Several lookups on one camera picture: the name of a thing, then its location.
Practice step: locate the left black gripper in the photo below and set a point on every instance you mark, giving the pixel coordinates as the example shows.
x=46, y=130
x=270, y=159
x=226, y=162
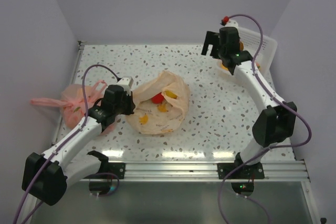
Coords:
x=131, y=105

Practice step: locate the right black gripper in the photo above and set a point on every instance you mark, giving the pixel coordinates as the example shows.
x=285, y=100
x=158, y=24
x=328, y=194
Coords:
x=212, y=38

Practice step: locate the red fruit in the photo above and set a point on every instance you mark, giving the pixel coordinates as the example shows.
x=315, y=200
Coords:
x=157, y=99

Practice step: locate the orange plastic bag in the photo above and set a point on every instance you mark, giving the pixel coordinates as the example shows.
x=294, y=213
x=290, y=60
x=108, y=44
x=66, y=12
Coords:
x=150, y=118

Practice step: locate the brown kiwi fruit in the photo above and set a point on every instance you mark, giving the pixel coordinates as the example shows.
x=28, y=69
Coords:
x=241, y=46

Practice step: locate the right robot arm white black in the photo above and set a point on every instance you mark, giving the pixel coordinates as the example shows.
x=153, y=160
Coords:
x=276, y=119

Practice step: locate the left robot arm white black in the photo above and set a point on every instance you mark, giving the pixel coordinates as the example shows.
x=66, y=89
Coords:
x=48, y=175

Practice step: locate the pink plastic bag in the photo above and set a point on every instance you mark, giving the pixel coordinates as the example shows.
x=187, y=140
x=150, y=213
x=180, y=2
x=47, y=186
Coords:
x=71, y=103

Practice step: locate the yellow fruit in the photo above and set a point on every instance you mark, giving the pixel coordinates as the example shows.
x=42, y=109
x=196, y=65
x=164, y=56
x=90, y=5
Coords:
x=170, y=94

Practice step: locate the white plastic basket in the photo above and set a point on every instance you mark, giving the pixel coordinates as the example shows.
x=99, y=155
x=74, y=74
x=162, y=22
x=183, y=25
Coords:
x=251, y=40

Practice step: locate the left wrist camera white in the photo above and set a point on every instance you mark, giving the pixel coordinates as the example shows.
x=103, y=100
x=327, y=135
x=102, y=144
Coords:
x=126, y=82

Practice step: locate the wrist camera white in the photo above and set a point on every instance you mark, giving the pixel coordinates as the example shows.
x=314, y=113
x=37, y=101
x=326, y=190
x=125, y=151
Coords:
x=126, y=82
x=229, y=22

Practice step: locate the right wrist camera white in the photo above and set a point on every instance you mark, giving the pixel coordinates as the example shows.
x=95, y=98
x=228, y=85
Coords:
x=229, y=22

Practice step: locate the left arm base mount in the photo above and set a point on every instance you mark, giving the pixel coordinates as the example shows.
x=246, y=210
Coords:
x=106, y=180

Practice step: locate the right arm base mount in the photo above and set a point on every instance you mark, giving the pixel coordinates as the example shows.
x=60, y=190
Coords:
x=236, y=171

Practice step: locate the aluminium rail front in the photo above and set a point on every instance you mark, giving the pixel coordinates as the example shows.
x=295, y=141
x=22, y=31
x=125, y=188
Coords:
x=209, y=171

